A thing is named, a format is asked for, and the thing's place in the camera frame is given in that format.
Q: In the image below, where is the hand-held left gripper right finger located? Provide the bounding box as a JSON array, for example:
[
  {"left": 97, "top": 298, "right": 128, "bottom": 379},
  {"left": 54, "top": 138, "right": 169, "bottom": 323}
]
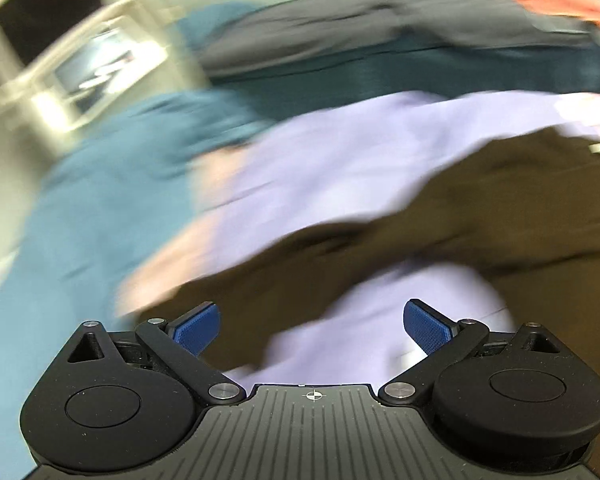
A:
[{"left": 378, "top": 299, "right": 561, "bottom": 406}]

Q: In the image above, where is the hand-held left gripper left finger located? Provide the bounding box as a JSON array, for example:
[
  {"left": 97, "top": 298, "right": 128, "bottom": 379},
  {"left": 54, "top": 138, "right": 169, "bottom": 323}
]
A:
[{"left": 67, "top": 301, "right": 247, "bottom": 406}]

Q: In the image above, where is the dark brown garment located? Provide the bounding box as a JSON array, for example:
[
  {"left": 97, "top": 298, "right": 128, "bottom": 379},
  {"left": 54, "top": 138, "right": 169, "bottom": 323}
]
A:
[{"left": 165, "top": 125, "right": 600, "bottom": 466}]

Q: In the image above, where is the teal bed sheet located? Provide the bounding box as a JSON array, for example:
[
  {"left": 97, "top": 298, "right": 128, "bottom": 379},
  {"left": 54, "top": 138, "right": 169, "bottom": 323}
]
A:
[{"left": 0, "top": 2, "right": 266, "bottom": 411}]

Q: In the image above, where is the purple floral blanket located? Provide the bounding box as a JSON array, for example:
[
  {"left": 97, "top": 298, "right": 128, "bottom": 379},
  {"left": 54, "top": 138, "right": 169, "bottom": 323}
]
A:
[{"left": 115, "top": 90, "right": 600, "bottom": 391}]

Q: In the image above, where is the dark teal quilt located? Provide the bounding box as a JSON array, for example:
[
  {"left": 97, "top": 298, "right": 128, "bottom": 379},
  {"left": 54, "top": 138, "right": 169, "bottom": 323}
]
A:
[{"left": 200, "top": 30, "right": 600, "bottom": 111}]

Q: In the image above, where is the white shelf unit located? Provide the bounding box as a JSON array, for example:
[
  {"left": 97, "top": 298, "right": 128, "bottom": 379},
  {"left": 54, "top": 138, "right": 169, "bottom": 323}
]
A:
[{"left": 0, "top": 0, "right": 206, "bottom": 156}]

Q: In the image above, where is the grey cloth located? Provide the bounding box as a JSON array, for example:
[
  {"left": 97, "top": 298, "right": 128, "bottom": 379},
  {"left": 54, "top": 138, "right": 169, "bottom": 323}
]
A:
[{"left": 200, "top": 0, "right": 600, "bottom": 81}]

